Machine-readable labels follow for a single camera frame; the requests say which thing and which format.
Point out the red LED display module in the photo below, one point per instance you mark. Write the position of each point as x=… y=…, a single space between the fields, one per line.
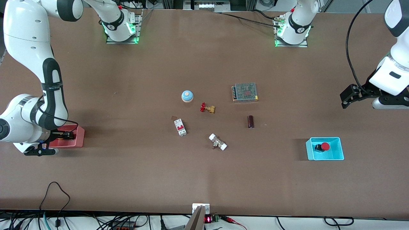
x=208 y=219

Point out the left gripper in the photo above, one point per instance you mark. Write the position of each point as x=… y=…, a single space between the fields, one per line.
x=367 y=90

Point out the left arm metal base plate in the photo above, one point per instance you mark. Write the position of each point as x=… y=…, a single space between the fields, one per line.
x=292 y=45

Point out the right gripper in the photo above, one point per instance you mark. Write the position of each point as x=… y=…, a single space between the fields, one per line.
x=59 y=135

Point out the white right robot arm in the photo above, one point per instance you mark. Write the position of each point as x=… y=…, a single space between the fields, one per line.
x=25 y=32

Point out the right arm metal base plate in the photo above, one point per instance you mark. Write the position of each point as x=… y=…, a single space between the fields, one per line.
x=123 y=42

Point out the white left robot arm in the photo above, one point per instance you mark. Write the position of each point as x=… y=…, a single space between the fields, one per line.
x=300 y=19

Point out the pink plastic box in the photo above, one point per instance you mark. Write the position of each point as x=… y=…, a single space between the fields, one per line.
x=76 y=137

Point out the metal mesh power supply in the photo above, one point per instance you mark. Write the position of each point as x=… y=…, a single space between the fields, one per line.
x=245 y=92

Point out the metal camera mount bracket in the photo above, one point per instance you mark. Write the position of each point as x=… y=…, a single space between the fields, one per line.
x=198 y=220

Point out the dark brown capacitor cylinder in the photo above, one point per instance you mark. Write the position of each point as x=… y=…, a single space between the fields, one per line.
x=250 y=121

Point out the red push button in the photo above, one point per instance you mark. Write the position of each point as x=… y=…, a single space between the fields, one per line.
x=325 y=146

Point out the cyan plastic box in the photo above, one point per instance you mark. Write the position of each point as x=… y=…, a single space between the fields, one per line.
x=335 y=151

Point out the blue dome button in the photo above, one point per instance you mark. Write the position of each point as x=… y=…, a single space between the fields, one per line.
x=187 y=95

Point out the white red circuit breaker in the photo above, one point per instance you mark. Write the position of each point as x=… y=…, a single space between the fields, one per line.
x=180 y=127

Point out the white metal pipe fitting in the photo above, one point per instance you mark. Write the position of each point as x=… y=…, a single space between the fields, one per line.
x=217 y=142

